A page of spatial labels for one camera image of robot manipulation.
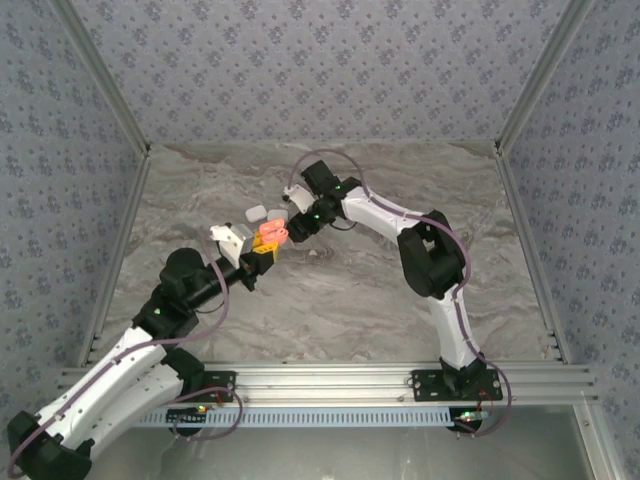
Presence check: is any pink earbud charging case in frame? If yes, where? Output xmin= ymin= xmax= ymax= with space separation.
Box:
xmin=258 ymin=218 xmax=291 ymax=247

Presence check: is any small black controller board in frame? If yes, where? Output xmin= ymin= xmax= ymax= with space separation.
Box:
xmin=166 ymin=405 xmax=210 ymax=425
xmin=452 ymin=408 xmax=490 ymax=432

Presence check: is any grey metal panel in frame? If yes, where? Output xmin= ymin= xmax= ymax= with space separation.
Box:
xmin=89 ymin=424 xmax=594 ymax=480

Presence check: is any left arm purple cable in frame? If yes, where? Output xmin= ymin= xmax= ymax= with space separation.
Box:
xmin=4 ymin=252 xmax=245 ymax=476

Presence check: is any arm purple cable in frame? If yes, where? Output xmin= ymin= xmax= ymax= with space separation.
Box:
xmin=4 ymin=252 xmax=245 ymax=476
xmin=288 ymin=149 xmax=514 ymax=440

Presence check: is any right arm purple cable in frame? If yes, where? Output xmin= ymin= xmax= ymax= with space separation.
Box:
xmin=288 ymin=149 xmax=514 ymax=440

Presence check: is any thin aluminium table rail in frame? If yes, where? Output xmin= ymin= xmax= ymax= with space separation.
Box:
xmin=148 ymin=140 xmax=497 ymax=149

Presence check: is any aluminium table side rail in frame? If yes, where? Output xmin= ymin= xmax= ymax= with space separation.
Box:
xmin=77 ymin=149 xmax=154 ymax=369
xmin=494 ymin=144 xmax=574 ymax=364

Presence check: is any aluminium arm base rail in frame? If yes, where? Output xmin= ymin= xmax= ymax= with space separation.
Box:
xmin=57 ymin=363 xmax=600 ymax=407

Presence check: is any white slotted cable duct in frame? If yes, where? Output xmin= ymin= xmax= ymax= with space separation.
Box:
xmin=134 ymin=405 xmax=481 ymax=429

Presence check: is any aluminium frame post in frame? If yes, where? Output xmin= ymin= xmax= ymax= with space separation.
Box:
xmin=572 ymin=402 xmax=620 ymax=480
xmin=493 ymin=0 xmax=596 ymax=157
xmin=49 ymin=0 xmax=153 ymax=157

